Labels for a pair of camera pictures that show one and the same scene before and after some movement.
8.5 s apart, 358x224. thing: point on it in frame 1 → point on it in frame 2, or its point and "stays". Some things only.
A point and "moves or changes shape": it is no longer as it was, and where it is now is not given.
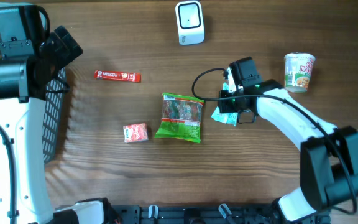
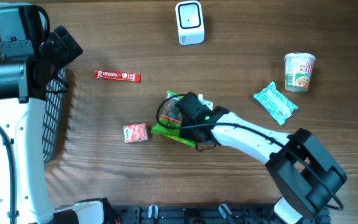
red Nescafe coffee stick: [115, 75] stays
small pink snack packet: [135, 132] stays
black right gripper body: [225, 104] → [188, 106]
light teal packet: [226, 117] moves or changes shape
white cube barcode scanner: [190, 22] stays
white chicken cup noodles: [298, 68] stays
